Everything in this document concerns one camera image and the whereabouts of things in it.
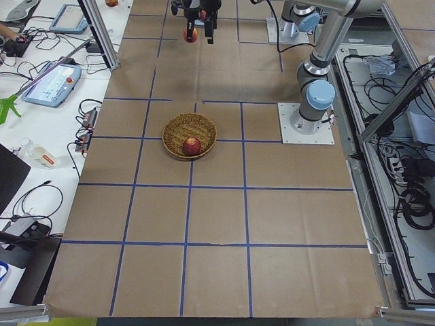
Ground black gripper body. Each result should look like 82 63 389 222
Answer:
200 0 222 17
185 7 200 29

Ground red yellow apple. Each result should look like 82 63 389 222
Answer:
183 28 198 43

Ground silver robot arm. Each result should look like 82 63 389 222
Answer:
276 1 383 132
171 1 320 45

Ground round wicker basket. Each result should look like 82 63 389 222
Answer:
162 113 217 160

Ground dark red apple in basket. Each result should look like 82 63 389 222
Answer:
183 137 201 156

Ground teach pendant far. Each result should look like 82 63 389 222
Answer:
49 4 88 35

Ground teach pendant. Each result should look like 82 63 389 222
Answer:
21 64 82 108
49 4 88 35

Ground teach pendant near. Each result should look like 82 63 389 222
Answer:
21 64 82 108

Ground plastic bottle on desk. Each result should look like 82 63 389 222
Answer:
20 138 57 169

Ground green tipped metal rod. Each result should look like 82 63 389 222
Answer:
0 36 94 124

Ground black box on desk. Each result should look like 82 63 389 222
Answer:
1 237 61 306

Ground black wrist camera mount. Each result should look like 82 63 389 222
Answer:
171 0 184 16

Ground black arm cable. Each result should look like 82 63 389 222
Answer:
251 0 317 54

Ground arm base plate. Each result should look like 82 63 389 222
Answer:
265 17 315 45
277 103 335 145

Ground aluminium frame post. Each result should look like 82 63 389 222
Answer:
77 0 120 71

